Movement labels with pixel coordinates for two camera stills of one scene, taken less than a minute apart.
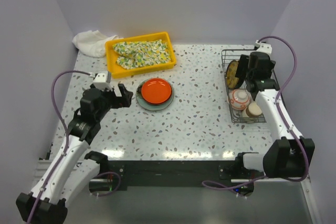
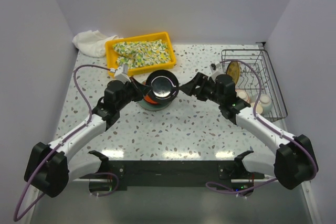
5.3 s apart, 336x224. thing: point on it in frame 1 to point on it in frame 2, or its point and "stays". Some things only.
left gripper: [119, 101] to [139, 89]
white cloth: [92, 43] stays
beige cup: [253, 110] stays
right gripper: [243, 63] to [200, 80]
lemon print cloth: [132, 55] stays
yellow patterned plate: [232, 68] stays
